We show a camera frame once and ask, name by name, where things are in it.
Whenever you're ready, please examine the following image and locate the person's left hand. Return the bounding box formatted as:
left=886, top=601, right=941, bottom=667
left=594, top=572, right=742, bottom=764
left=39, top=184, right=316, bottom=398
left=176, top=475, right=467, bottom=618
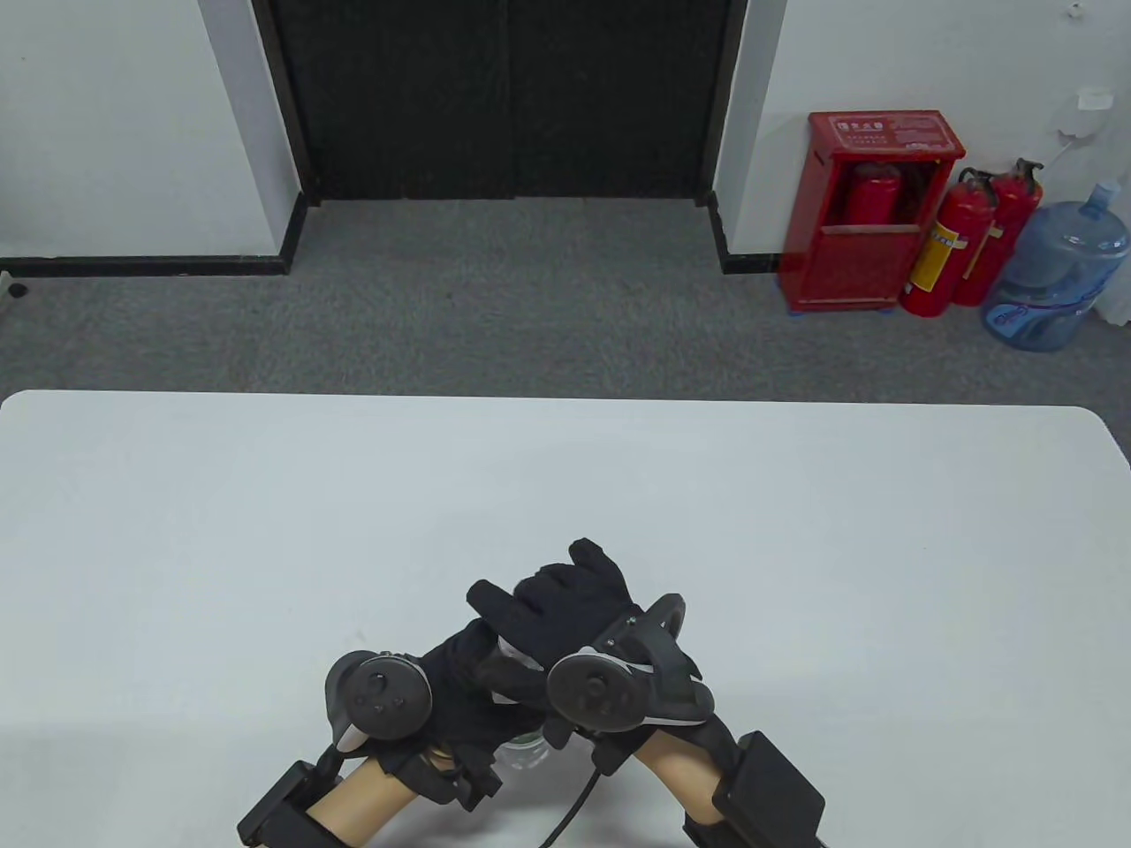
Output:
left=380, top=618, right=549, bottom=810

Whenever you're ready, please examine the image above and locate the person's right hand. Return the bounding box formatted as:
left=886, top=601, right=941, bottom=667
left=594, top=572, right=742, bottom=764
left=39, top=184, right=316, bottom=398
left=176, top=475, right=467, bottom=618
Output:
left=466, top=537, right=646, bottom=672

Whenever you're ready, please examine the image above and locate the clear mineral water bottle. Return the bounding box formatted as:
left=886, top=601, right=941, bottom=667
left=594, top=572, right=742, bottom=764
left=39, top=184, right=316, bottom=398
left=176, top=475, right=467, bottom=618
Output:
left=493, top=632, right=550, bottom=771

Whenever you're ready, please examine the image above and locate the person's right forearm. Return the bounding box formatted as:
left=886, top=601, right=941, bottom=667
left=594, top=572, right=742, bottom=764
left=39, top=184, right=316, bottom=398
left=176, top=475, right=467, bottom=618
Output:
left=634, top=715, right=736, bottom=824

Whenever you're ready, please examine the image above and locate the person's left forearm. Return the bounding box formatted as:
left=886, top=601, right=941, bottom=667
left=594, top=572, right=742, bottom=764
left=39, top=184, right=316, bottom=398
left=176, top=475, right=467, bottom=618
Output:
left=309, top=758, right=418, bottom=840

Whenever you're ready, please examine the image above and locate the large blue water jug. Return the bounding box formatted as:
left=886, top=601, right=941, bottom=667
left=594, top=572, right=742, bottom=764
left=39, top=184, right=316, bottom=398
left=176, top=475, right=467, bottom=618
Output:
left=981, top=183, right=1130, bottom=352

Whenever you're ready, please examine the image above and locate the black right hand controller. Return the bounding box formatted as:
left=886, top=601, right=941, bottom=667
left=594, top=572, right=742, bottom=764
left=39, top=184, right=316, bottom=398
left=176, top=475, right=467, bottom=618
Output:
left=545, top=594, right=717, bottom=736

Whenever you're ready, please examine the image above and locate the black hand controller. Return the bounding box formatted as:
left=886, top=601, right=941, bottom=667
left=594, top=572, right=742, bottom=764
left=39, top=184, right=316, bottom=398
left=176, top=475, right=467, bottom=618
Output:
left=324, top=651, right=434, bottom=756
left=545, top=594, right=717, bottom=736

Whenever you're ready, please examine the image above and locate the black left hand controller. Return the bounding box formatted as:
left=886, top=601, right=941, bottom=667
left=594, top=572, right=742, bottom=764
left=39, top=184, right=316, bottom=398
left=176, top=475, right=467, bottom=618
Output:
left=324, top=651, right=434, bottom=756

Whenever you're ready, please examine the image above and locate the black left wrist box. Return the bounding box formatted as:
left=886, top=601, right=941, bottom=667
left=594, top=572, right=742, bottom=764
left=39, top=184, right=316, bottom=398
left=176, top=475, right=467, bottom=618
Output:
left=237, top=761, right=347, bottom=848

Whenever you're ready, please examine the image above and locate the black wrist box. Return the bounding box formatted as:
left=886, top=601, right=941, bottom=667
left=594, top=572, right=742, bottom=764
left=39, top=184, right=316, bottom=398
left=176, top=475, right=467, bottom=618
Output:
left=237, top=761, right=347, bottom=848
left=711, top=731, right=827, bottom=842

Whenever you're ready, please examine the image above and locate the black right wrist box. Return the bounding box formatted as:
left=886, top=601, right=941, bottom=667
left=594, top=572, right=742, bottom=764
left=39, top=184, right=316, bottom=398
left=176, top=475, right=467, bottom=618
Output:
left=711, top=731, right=827, bottom=842

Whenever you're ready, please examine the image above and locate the red fire extinguisher cabinet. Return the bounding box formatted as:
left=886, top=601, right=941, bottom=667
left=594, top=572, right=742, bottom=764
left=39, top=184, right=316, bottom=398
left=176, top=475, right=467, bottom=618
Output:
left=778, top=110, right=967, bottom=315

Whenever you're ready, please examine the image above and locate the red extinguisher inside cabinet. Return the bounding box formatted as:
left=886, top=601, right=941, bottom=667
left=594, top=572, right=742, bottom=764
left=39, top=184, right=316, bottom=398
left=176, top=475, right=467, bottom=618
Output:
left=839, top=163, right=902, bottom=227

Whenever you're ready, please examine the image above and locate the red extinguisher yellow label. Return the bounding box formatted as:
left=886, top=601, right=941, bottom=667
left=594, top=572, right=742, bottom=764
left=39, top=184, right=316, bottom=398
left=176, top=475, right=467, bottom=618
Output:
left=899, top=168, right=999, bottom=317

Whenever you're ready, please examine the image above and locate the black double door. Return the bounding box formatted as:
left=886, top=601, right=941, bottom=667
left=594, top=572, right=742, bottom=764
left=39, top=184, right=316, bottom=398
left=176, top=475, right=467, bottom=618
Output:
left=252, top=0, right=750, bottom=204

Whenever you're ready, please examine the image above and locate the red fire extinguisher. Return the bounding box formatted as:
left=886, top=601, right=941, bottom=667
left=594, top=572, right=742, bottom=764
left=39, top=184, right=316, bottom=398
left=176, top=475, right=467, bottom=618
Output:
left=953, top=159, right=1045, bottom=307

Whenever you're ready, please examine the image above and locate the black right glove cable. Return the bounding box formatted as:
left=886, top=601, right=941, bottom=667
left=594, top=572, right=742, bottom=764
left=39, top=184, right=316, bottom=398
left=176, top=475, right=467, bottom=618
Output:
left=542, top=764, right=603, bottom=848

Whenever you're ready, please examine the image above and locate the white wall fixture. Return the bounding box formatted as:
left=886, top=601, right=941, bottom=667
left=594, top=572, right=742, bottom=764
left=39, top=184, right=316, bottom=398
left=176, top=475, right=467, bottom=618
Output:
left=1059, top=87, right=1112, bottom=142

